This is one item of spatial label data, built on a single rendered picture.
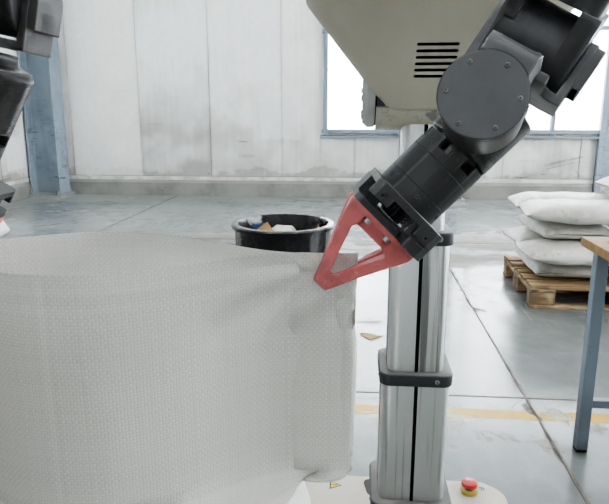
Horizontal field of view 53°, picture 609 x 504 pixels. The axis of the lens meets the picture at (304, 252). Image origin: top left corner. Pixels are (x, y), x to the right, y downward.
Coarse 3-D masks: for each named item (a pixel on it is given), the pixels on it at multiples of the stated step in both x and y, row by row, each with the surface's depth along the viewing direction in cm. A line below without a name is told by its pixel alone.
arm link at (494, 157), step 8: (440, 120) 47; (440, 128) 47; (520, 128) 45; (528, 128) 46; (520, 136) 46; (448, 144) 46; (512, 144) 46; (448, 152) 46; (464, 152) 46; (496, 152) 46; (504, 152) 46; (472, 160) 46; (480, 160) 46; (488, 160) 46; (496, 160) 46; (480, 168) 46; (488, 168) 47
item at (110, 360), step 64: (0, 256) 56; (64, 256) 59; (128, 256) 60; (192, 256) 57; (256, 256) 49; (320, 256) 50; (0, 320) 45; (64, 320) 44; (128, 320) 45; (192, 320) 47; (256, 320) 51; (320, 320) 52; (0, 384) 47; (64, 384) 45; (128, 384) 46; (192, 384) 48; (256, 384) 52; (320, 384) 53; (0, 448) 48; (64, 448) 46; (128, 448) 47; (192, 448) 50; (256, 448) 53; (320, 448) 54
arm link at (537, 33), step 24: (528, 0) 44; (576, 0) 42; (600, 0) 41; (504, 24) 44; (528, 24) 44; (552, 24) 44; (576, 24) 42; (600, 24) 41; (552, 48) 44; (576, 48) 43; (552, 72) 44
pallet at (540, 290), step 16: (512, 256) 436; (512, 272) 434; (528, 272) 394; (608, 272) 393; (528, 288) 369; (544, 288) 362; (560, 288) 361; (576, 288) 360; (608, 288) 357; (528, 304) 368; (544, 304) 364; (560, 304) 366; (576, 304) 366; (608, 304) 366
